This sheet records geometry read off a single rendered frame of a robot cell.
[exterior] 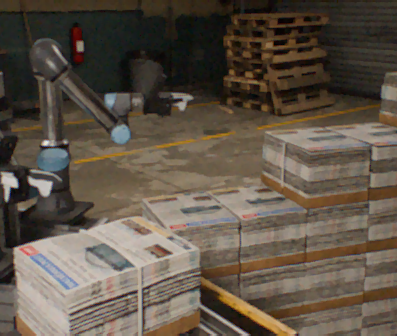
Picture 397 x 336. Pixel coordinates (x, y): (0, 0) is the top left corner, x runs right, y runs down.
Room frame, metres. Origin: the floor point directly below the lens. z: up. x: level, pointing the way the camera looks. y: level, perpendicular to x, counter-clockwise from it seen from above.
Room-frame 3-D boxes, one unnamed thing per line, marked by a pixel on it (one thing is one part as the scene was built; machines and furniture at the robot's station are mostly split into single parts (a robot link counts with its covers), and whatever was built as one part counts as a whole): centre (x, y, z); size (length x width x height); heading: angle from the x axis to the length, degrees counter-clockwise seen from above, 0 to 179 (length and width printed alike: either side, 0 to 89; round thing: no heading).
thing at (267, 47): (9.19, -1.13, 0.65); 1.33 x 0.94 x 1.30; 133
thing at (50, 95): (2.43, 0.59, 1.19); 0.15 x 0.12 x 0.55; 10
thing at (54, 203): (2.29, 0.57, 0.87); 0.15 x 0.15 x 0.10
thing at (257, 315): (1.55, -0.11, 0.81); 0.43 x 0.03 x 0.02; 39
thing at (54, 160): (2.30, 0.57, 0.98); 0.13 x 0.12 x 0.14; 10
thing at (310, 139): (2.49, -0.49, 1.06); 0.37 x 0.29 x 0.01; 22
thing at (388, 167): (2.59, -0.76, 0.95); 0.38 x 0.29 x 0.23; 23
